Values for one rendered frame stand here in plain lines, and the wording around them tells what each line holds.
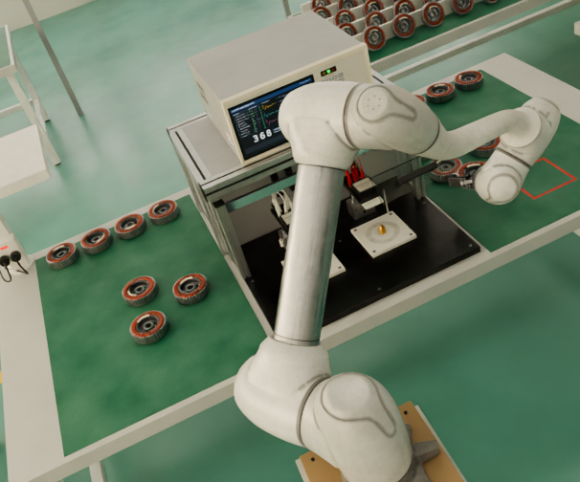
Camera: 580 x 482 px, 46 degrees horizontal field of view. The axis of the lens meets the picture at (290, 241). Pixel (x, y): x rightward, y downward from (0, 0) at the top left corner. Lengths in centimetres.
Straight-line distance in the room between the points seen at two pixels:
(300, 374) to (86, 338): 95
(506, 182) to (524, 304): 122
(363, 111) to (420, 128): 12
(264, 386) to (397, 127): 59
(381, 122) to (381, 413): 54
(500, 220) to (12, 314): 160
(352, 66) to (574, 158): 83
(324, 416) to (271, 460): 130
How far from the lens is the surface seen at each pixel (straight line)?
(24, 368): 223
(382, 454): 136
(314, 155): 139
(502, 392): 264
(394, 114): 129
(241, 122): 189
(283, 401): 142
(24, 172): 218
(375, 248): 205
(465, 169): 218
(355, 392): 132
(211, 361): 193
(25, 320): 240
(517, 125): 173
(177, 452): 276
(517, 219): 215
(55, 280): 249
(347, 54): 194
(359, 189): 206
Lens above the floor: 211
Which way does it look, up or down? 38 degrees down
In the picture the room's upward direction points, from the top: 17 degrees counter-clockwise
